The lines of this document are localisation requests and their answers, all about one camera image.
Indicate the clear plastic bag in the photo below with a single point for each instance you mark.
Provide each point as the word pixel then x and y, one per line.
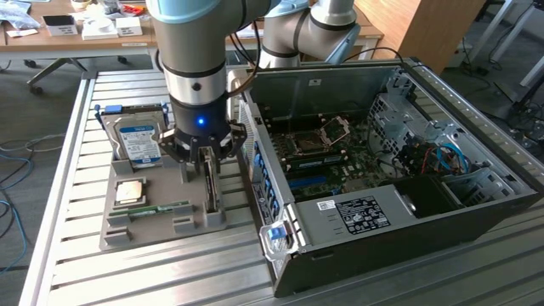
pixel 17 17

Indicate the white tape roll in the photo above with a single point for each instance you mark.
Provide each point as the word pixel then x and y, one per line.
pixel 91 21

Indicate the blue case latch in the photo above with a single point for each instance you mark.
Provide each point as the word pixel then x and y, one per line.
pixel 277 233

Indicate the graphics card with black fan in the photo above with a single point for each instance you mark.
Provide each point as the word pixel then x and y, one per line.
pixel 210 191

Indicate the green RAM stick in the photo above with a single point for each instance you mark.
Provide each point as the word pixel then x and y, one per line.
pixel 317 162
pixel 149 210

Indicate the white socket box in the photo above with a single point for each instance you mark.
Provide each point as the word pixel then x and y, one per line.
pixel 461 59

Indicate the white box black top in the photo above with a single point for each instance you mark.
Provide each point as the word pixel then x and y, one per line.
pixel 62 29

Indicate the white labelled box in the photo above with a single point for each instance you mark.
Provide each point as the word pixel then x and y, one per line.
pixel 127 25

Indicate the grey power supply unit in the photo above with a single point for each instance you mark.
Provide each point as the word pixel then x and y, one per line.
pixel 315 223

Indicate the red plastic object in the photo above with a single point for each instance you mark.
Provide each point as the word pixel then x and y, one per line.
pixel 135 9

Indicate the metal socket cover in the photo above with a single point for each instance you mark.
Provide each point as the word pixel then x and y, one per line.
pixel 338 130

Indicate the flat white box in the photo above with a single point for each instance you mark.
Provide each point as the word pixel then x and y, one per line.
pixel 101 35

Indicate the green motherboard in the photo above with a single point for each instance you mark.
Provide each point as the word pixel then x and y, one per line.
pixel 362 162

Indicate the CPU socket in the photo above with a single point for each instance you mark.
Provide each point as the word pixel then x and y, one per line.
pixel 309 145

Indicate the beige tape roll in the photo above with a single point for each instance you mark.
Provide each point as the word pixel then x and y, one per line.
pixel 81 6

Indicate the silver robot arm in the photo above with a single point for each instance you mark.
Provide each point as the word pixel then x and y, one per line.
pixel 191 48

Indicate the grey parts rack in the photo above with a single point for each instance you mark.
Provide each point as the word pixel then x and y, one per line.
pixel 170 197

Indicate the hard disk with blue bracket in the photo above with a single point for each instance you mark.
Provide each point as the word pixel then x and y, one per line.
pixel 133 140

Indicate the black open PC case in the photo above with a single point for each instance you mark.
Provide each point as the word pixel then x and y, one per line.
pixel 383 255

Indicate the CPU chip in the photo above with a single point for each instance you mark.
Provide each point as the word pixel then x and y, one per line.
pixel 129 192

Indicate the silver metal disk bay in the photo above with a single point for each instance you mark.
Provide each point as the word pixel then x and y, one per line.
pixel 446 132

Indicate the white paper tag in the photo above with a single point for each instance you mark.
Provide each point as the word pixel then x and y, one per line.
pixel 22 33

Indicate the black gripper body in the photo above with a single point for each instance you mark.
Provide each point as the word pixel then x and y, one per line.
pixel 201 118

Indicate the blue expansion slot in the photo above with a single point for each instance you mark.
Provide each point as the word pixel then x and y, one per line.
pixel 309 182

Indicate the wooden desk white frame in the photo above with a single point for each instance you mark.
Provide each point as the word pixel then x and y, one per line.
pixel 373 32
pixel 65 43

